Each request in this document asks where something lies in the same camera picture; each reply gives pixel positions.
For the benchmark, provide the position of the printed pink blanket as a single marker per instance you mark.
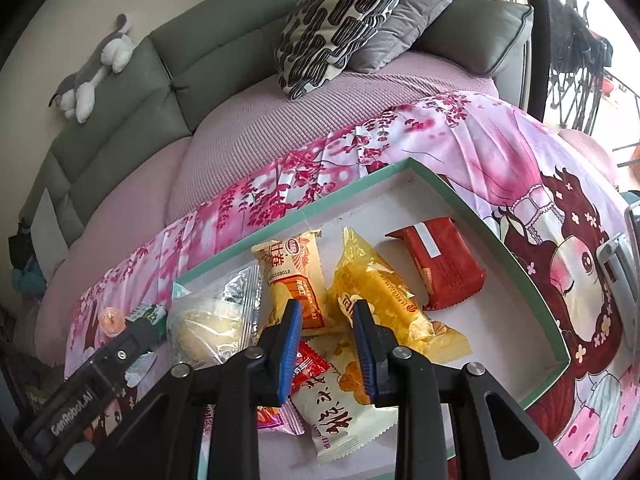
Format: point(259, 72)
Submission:
point(500, 135)

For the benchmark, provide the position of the grey device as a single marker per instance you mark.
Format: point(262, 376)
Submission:
point(620, 260)

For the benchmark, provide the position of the black metal rack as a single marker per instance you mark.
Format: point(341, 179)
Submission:
point(575, 25)

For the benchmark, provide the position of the orange round candy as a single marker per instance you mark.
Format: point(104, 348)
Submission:
point(111, 322)

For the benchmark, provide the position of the white box with teal rim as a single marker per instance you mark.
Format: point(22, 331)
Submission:
point(380, 205)

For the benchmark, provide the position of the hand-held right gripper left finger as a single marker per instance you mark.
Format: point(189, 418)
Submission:
point(290, 355)

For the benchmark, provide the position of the black bag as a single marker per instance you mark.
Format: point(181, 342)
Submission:
point(20, 247)

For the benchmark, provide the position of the black patterned pillow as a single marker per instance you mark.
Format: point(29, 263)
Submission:
point(335, 25)

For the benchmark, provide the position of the round pastry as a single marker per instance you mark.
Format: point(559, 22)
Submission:
point(205, 327)

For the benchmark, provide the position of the grey pillow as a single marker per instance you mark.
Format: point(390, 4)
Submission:
point(410, 20)

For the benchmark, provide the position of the pink snack packet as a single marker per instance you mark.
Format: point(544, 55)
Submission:
point(280, 420)

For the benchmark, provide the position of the blue cloth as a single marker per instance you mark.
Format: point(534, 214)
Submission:
point(30, 280)

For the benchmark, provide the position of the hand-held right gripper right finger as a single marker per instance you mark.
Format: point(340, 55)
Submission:
point(364, 355)

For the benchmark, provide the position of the yellow orange snack packet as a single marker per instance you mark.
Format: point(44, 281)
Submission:
point(292, 280)

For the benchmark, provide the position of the white cookie print snack packet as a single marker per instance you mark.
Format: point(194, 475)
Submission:
point(340, 420)

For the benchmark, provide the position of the light grey cushion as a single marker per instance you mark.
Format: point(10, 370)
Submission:
point(47, 230)

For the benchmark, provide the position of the yellow transparent snack packet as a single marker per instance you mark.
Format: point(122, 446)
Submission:
point(385, 300)

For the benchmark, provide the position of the grey white plush toy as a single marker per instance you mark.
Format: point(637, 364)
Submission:
point(95, 72)

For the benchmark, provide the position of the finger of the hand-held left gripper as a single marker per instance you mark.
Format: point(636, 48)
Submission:
point(132, 342)

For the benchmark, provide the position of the small red snack packet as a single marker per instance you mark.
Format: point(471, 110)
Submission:
point(309, 370)

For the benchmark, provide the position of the grey sofa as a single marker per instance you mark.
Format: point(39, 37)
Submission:
point(215, 50)

